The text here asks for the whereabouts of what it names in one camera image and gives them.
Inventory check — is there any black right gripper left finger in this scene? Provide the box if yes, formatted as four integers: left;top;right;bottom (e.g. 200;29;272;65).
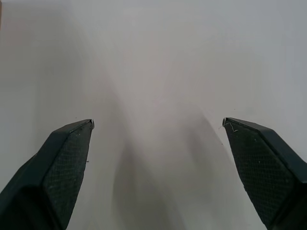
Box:
0;118;95;230

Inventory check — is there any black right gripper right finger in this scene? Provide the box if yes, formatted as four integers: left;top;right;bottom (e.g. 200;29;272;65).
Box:
223;117;307;230

